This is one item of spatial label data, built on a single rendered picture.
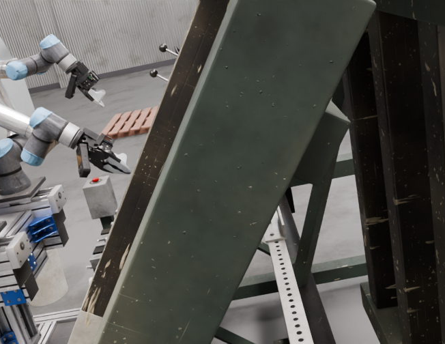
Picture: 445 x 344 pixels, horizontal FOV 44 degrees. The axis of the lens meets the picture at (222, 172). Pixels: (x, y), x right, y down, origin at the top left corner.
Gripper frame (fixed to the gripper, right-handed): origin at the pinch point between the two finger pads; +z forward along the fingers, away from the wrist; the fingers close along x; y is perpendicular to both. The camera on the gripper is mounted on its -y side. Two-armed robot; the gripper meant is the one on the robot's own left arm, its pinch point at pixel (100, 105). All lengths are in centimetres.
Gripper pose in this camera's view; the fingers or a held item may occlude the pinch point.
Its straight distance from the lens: 246.3
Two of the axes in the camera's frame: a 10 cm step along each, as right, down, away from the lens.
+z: 6.4, 7.3, 2.6
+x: 0.4, -3.7, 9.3
